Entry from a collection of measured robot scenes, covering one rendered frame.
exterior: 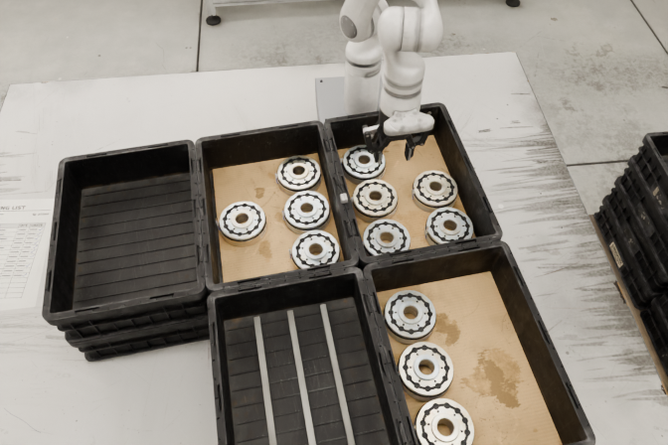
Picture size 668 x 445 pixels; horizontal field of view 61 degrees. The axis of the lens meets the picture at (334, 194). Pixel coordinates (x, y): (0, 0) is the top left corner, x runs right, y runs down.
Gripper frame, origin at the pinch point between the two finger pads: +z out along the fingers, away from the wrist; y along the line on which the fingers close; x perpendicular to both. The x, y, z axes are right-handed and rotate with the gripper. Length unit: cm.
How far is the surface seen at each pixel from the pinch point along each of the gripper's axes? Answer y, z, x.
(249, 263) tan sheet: 32.9, 17.5, 10.1
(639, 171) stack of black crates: -91, 51, -21
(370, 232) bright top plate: 6.1, 14.6, 8.8
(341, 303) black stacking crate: 15.0, 17.8, 22.7
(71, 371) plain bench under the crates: 74, 31, 22
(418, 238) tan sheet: -4.8, 17.5, 10.5
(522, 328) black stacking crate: -18.1, 14.3, 35.7
